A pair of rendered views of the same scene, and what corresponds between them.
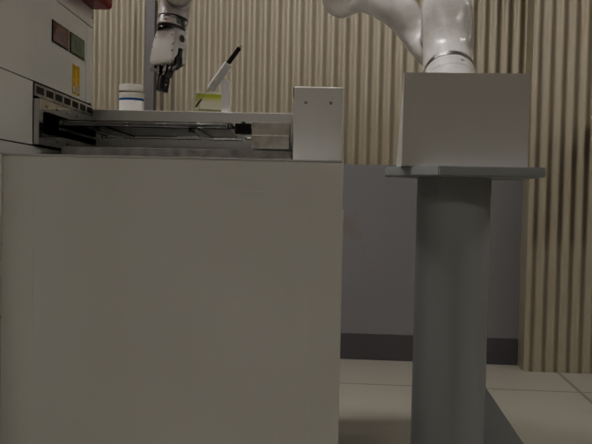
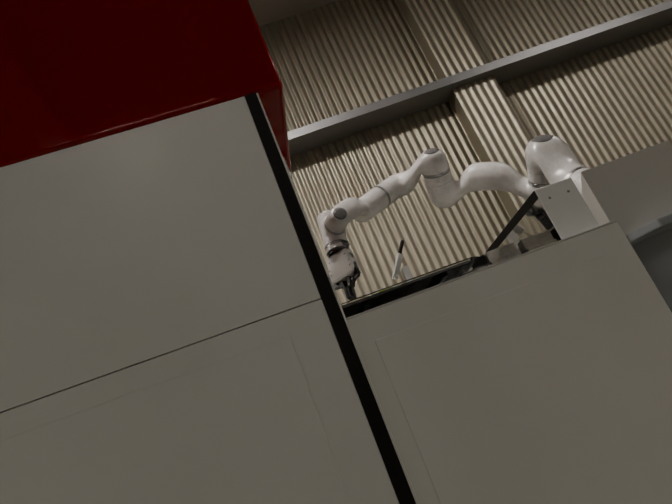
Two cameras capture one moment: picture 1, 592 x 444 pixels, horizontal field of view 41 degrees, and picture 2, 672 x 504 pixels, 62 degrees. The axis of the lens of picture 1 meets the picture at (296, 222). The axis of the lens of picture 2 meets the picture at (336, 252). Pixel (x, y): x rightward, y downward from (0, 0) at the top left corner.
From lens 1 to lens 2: 0.81 m
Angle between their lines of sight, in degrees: 23
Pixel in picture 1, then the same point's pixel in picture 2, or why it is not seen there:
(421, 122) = (614, 200)
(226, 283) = (584, 358)
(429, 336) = not seen: outside the picture
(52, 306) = (440, 448)
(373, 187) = not seen: hidden behind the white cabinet
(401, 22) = (509, 180)
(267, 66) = not seen: hidden behind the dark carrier
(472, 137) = (657, 197)
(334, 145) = (589, 221)
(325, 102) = (564, 192)
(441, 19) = (552, 155)
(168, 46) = (345, 262)
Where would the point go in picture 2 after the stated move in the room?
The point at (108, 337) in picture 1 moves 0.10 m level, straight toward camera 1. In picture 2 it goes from (507, 458) to (540, 452)
